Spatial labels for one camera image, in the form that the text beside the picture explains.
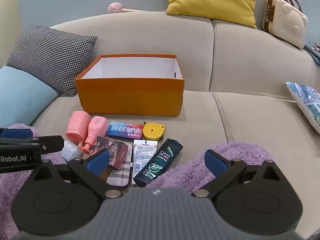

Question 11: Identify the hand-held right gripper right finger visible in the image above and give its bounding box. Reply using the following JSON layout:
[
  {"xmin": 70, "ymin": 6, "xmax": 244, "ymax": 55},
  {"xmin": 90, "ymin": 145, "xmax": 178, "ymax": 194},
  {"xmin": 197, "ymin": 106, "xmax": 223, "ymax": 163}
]
[{"xmin": 192, "ymin": 149, "xmax": 282, "ymax": 199}]

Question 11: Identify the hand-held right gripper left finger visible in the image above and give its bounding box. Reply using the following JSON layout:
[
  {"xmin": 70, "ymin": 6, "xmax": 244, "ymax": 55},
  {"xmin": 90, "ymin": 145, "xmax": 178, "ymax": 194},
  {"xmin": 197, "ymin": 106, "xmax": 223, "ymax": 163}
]
[{"xmin": 32, "ymin": 149, "xmax": 124, "ymax": 200}]

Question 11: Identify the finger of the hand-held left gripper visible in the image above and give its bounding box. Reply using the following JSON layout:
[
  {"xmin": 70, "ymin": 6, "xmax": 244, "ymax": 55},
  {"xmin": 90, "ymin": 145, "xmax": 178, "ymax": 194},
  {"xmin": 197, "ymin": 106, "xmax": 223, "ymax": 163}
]
[
  {"xmin": 39, "ymin": 135, "xmax": 65, "ymax": 155},
  {"xmin": 0, "ymin": 128, "xmax": 33, "ymax": 139}
]

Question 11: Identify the clear plastic box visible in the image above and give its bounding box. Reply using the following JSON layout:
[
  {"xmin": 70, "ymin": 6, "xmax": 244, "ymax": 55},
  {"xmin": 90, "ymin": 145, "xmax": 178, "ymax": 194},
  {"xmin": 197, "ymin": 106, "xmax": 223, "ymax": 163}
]
[{"xmin": 61, "ymin": 140, "xmax": 84, "ymax": 162}]

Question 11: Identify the dark printed card box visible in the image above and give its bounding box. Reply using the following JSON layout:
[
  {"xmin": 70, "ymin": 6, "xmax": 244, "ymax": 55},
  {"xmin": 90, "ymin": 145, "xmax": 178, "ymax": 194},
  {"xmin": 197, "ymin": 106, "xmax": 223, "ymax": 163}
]
[{"xmin": 96, "ymin": 136, "xmax": 129, "ymax": 169}]

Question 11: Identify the plaid case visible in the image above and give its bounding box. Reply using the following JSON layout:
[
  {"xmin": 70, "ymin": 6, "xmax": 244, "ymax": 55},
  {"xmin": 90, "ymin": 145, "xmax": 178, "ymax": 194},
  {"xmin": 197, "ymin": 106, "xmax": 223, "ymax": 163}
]
[{"xmin": 106, "ymin": 142, "xmax": 133, "ymax": 187}]

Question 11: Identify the pink cup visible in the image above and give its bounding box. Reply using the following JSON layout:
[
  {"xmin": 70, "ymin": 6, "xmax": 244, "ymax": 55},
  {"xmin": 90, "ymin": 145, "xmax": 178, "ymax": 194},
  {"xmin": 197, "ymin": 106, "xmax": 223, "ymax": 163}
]
[{"xmin": 66, "ymin": 111, "xmax": 91, "ymax": 142}]

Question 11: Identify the pink lotion bottle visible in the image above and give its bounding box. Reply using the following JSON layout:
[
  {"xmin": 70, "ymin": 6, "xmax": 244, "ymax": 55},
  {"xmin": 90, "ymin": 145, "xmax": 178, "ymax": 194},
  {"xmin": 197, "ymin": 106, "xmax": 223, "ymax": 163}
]
[{"xmin": 79, "ymin": 116, "xmax": 108, "ymax": 154}]

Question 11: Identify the blue red tin case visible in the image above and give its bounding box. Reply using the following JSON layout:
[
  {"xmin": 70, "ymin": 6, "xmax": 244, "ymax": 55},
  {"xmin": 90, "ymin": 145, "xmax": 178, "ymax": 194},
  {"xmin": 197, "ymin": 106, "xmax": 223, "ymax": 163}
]
[{"xmin": 106, "ymin": 121, "xmax": 144, "ymax": 140}]

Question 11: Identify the white cream tube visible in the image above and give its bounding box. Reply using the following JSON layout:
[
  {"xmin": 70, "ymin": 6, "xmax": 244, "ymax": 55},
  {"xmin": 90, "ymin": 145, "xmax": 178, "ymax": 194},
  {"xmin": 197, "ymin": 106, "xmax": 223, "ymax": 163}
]
[{"xmin": 132, "ymin": 139, "xmax": 158, "ymax": 179}]

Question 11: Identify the dark shampoo bottle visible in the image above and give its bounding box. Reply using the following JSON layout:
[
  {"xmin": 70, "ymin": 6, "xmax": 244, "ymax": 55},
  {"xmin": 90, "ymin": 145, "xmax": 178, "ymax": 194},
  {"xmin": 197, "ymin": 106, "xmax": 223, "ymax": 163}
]
[{"xmin": 133, "ymin": 138, "xmax": 183, "ymax": 187}]

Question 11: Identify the yellow tape measure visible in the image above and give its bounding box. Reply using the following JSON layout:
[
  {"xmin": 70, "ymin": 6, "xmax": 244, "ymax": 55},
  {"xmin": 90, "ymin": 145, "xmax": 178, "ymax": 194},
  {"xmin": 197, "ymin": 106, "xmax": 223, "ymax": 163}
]
[{"xmin": 143, "ymin": 122, "xmax": 166, "ymax": 140}]

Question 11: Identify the orange cardboard box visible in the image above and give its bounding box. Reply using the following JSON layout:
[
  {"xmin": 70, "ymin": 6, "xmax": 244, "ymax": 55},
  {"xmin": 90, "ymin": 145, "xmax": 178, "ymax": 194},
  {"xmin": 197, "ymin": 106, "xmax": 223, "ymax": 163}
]
[{"xmin": 75, "ymin": 54, "xmax": 185, "ymax": 117}]

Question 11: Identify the purple fluffy blanket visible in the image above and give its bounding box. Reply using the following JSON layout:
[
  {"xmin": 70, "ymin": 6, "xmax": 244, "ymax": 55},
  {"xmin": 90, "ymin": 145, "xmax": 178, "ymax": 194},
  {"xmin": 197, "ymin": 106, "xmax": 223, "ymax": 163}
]
[{"xmin": 0, "ymin": 123, "xmax": 275, "ymax": 240}]

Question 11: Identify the light blue pillow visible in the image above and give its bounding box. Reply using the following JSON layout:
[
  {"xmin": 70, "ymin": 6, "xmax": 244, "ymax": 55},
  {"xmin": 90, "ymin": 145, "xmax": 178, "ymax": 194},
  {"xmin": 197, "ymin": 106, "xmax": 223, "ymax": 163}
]
[{"xmin": 0, "ymin": 66, "xmax": 60, "ymax": 128}]

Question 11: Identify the black white houndstooth pillow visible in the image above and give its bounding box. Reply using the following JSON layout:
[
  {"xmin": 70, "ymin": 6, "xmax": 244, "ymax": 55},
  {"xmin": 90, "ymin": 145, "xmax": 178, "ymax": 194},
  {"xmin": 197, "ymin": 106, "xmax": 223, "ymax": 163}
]
[{"xmin": 6, "ymin": 25, "xmax": 98, "ymax": 97}]

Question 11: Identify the blue printed pillow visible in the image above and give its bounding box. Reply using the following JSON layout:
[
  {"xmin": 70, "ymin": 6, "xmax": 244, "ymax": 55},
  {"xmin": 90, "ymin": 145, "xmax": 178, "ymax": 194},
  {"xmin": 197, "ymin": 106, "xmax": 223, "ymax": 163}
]
[{"xmin": 286, "ymin": 82, "xmax": 320, "ymax": 133}]

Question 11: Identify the pink massage hammer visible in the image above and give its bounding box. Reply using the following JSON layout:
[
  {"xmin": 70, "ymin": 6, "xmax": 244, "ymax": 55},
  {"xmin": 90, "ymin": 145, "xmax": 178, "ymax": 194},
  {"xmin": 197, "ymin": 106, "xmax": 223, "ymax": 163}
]
[{"xmin": 107, "ymin": 2, "xmax": 140, "ymax": 14}]

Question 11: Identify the cream mini suitcase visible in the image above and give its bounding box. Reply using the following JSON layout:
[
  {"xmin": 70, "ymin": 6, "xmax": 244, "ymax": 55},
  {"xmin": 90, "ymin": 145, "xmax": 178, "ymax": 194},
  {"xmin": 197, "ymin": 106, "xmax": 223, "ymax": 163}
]
[{"xmin": 262, "ymin": 0, "xmax": 309, "ymax": 49}]

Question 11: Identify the yellow pillow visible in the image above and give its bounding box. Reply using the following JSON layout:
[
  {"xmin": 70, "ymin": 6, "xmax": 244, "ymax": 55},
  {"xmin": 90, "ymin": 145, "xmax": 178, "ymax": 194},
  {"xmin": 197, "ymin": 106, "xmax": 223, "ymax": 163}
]
[{"xmin": 165, "ymin": 0, "xmax": 257, "ymax": 29}]

